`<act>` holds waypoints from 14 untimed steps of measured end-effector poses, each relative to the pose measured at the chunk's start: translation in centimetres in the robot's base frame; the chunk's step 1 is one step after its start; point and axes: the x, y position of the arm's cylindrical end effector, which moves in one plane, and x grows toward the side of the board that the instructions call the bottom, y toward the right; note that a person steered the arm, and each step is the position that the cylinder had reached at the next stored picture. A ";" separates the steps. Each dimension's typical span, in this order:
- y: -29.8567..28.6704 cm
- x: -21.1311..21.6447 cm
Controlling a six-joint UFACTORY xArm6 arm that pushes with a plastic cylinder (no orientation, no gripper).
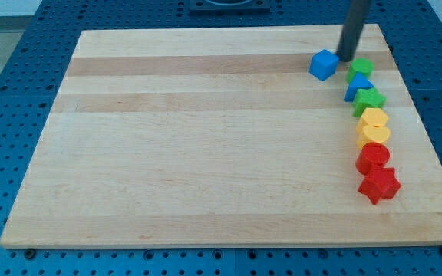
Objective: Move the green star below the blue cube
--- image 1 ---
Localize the green star block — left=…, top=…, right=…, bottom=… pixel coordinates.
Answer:
left=352, top=87, right=387, bottom=117

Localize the blue triangle block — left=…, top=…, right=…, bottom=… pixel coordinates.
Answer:
left=344, top=73, right=374, bottom=102

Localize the blue cube block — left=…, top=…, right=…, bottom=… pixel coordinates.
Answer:
left=308, top=49, right=339, bottom=81

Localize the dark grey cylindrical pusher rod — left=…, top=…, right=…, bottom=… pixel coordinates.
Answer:
left=336, top=0, right=371, bottom=62

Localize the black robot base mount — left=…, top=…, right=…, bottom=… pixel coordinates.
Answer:
left=187, top=0, right=271, bottom=14

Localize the red cylinder block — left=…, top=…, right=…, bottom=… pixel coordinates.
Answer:
left=355, top=142, right=391, bottom=175

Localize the yellow hexagon block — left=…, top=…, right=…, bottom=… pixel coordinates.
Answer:
left=356, top=107, right=389, bottom=133

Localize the red star block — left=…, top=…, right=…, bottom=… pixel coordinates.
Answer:
left=358, top=166, right=401, bottom=205

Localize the light wooden board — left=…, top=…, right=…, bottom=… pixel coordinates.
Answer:
left=0, top=24, right=442, bottom=249

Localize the yellow heart block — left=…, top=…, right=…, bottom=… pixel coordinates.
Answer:
left=356, top=125, right=391, bottom=150

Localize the green cylinder block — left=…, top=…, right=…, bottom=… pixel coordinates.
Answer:
left=346, top=57, right=374, bottom=83

